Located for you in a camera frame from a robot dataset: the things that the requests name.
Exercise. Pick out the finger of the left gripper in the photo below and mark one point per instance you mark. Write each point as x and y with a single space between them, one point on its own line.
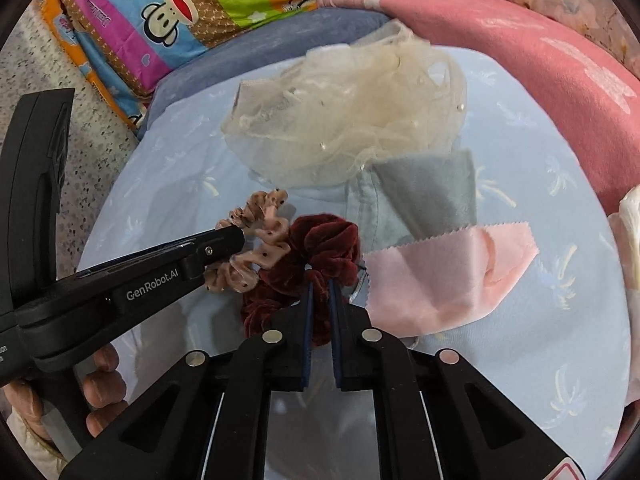
33 158
49 325

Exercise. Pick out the pink dotted scrunchie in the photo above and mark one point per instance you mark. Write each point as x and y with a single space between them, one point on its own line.
265 234

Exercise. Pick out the beige tulle mesh fabric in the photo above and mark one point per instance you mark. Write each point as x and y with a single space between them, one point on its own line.
341 107

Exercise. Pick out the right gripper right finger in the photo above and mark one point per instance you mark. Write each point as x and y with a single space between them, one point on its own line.
435 415

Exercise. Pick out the colourful striped monkey pillow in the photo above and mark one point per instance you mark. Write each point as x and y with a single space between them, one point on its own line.
126 47

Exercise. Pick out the light pink fabric swatch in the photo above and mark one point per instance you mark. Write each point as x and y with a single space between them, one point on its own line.
446 281

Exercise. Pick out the blue-grey cushion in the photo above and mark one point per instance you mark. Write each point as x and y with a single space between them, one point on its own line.
275 42

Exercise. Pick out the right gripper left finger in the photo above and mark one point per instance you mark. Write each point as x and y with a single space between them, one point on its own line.
208 420

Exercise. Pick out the grey-blue fabric piece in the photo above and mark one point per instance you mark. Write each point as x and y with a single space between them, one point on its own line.
412 197

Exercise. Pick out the pink towel blanket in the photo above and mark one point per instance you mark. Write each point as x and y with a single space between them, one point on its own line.
510 70

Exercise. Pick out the white bag-lined trash bin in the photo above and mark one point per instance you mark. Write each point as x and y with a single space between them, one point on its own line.
625 225

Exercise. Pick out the dark red velvet scrunchie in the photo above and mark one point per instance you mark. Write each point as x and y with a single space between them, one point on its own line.
323 248

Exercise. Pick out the person's left hand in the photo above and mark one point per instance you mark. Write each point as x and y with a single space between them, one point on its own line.
104 390

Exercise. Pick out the light blue palm-print pillow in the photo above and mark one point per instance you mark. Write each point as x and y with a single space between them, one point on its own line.
183 178

